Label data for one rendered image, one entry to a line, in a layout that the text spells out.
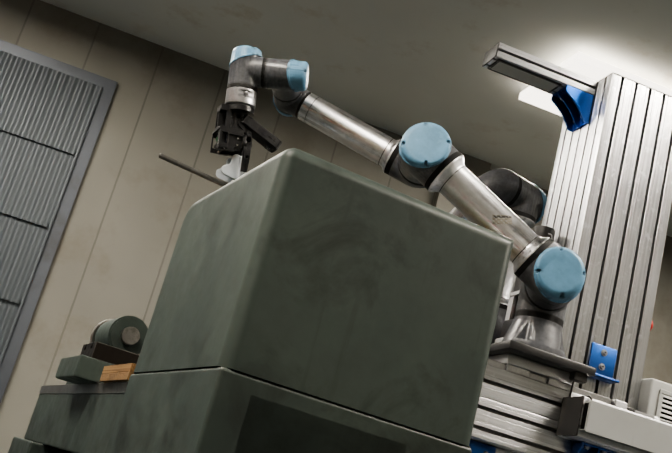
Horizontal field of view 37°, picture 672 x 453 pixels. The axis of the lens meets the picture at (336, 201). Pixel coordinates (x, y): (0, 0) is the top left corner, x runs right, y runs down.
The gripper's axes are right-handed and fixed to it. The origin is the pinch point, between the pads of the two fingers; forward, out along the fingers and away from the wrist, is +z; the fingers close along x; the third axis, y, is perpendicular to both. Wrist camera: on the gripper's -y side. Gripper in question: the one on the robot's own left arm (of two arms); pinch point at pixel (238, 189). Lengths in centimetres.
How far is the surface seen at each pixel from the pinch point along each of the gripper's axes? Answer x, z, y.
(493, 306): 70, 30, -29
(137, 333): -105, 28, -3
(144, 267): -343, -30, -53
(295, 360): 71, 44, 8
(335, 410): 71, 51, 0
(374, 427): 70, 53, -7
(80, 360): -48, 42, 23
